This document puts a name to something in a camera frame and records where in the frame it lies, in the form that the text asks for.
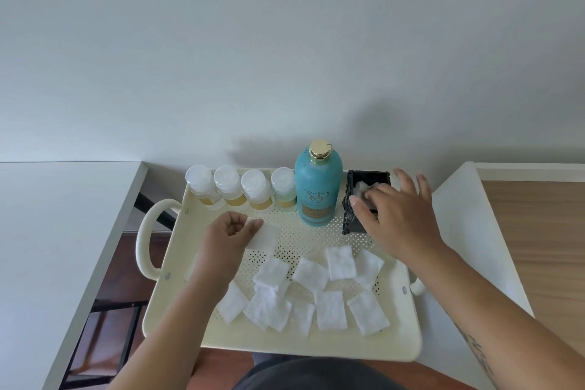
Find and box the person's left hand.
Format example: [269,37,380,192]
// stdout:
[194,211,265,291]

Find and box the person's right hand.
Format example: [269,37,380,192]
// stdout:
[349,168,449,265]

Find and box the white square cotton pad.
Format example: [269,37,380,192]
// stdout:
[244,220,282,253]
[354,180,380,199]

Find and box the person's left forearm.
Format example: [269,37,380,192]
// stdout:
[107,272,233,390]

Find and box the person's right forearm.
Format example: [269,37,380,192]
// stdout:
[409,243,585,390]

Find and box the black mesh container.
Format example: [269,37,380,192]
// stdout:
[342,169,393,236]

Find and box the cream perforated metal cart tray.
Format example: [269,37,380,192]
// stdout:
[136,168,426,363]

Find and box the small clear bottle white cap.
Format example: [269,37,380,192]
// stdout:
[213,165,248,208]
[241,169,274,211]
[271,167,298,210]
[185,164,221,210]

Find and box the teal bottle with gold cap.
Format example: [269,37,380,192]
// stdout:
[294,139,344,227]

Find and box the pile of white cotton pads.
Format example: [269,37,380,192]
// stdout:
[185,245,392,338]

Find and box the person's dark grey clothing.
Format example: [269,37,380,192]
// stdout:
[232,352,408,390]

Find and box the white table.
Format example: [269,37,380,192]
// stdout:
[0,161,150,390]

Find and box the black metal table frame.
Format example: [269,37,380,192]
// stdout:
[59,192,180,390]

